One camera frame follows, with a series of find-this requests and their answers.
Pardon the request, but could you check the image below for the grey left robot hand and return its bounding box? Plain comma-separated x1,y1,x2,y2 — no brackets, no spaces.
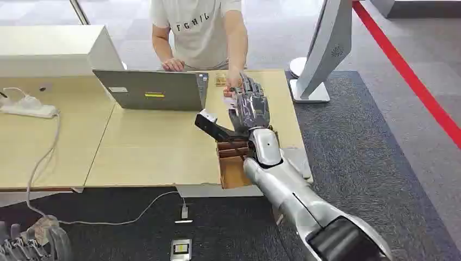
0,220,73,261

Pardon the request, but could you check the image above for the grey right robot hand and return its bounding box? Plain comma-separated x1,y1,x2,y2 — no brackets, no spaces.
228,73,271,133

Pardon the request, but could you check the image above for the beige shoe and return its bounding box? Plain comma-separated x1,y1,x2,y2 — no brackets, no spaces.
27,215,60,246

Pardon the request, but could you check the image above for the person's left hand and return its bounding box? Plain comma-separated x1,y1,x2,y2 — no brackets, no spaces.
222,67,246,98

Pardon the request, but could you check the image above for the person's hand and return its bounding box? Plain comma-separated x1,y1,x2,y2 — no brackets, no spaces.
222,67,246,98
161,57,186,72

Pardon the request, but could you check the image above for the compartmented wooden box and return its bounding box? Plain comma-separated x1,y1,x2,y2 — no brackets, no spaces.
216,139,254,190

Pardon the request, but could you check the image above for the person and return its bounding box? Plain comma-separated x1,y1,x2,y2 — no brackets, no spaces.
149,0,249,72

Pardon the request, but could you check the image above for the person's right hand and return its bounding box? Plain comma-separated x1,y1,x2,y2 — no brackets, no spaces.
161,57,186,72

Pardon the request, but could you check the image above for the white kiosk stand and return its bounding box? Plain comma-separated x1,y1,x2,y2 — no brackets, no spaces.
289,0,354,104

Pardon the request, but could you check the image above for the grey laptop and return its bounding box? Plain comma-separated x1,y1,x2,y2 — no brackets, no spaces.
92,69,210,112

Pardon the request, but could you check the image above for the pale wooden desk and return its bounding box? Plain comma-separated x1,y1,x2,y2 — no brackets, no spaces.
84,69,314,198
0,74,117,194

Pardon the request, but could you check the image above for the dark grey carpet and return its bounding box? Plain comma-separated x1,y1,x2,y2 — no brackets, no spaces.
0,70,461,261

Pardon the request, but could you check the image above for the white power strip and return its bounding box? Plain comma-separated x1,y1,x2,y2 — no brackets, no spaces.
0,87,59,119

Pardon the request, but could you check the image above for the metal floor socket box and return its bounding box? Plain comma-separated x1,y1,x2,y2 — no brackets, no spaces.
170,238,192,261

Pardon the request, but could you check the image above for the grey platform base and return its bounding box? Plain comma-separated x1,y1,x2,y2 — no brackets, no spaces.
370,0,461,20

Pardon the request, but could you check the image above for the metal pole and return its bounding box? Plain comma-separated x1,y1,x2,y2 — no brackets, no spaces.
69,0,90,26

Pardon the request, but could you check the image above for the white cabinet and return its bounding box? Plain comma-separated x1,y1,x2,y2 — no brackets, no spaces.
0,24,126,78

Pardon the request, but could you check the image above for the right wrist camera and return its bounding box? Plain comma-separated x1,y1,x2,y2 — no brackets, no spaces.
195,109,250,142

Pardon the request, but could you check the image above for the grey power cable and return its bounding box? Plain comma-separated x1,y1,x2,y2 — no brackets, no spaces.
25,114,186,226

